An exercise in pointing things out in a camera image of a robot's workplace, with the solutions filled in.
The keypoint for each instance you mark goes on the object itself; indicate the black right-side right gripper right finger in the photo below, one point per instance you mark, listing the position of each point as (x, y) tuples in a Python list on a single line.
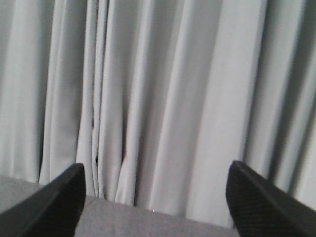
[(260, 209)]

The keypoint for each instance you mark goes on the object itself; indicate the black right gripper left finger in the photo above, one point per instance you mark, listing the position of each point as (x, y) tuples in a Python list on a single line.
[(53, 211)]

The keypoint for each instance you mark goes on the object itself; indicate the grey curtain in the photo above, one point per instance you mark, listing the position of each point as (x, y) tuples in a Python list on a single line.
[(157, 97)]

